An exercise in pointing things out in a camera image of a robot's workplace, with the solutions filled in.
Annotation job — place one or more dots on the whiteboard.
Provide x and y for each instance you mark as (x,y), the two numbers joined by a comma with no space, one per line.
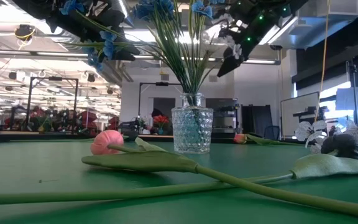
(297,115)

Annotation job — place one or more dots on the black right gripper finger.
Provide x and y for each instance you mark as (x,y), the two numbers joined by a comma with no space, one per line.
(233,63)

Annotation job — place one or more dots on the red flower bouquet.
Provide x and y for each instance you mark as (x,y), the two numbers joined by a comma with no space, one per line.
(161,119)

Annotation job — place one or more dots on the black gantry frame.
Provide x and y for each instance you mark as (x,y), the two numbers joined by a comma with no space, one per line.
(30,105)
(139,102)

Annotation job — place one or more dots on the black desk equipment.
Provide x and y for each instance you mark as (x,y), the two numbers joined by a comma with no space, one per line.
(309,113)

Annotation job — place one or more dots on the long ceiling light strip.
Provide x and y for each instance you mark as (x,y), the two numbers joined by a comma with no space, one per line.
(42,53)

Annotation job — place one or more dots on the red artificial tulip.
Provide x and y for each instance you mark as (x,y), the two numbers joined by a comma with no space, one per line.
(240,138)

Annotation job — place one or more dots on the round black ceiling fixture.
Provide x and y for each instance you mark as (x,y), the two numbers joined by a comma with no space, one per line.
(23,31)

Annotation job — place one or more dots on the black artificial tulip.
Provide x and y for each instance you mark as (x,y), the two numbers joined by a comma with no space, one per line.
(343,146)

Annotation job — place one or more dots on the black upright pole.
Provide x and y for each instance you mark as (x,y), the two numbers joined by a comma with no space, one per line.
(352,77)

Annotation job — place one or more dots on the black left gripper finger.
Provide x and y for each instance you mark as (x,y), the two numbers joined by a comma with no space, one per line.
(113,19)
(124,53)

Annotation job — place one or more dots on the clear textured glass vase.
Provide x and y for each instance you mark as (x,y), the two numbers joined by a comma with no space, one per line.
(191,133)

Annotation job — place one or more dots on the pale pink artificial tulip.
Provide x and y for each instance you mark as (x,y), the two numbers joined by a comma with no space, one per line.
(106,141)

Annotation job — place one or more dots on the blue artificial flower bunch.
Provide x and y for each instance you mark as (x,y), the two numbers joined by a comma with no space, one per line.
(108,46)

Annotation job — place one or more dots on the black equipment rack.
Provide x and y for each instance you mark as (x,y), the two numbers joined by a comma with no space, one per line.
(224,118)

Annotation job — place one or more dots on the dark office chair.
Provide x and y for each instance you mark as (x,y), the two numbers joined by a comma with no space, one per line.
(272,132)

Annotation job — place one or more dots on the green table mat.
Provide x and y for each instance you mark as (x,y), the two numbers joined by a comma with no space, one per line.
(42,168)

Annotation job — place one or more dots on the green artificial grass bunch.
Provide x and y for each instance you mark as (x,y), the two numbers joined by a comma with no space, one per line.
(186,62)

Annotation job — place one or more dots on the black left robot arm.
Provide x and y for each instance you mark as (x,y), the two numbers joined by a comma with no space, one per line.
(33,6)

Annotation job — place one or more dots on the silver ceiling duct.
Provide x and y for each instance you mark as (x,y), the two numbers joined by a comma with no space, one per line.
(322,25)

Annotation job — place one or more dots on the white artificial flower bunch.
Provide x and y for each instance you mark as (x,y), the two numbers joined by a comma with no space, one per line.
(309,129)

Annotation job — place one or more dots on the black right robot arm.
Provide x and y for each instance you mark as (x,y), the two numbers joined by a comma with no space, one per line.
(278,9)

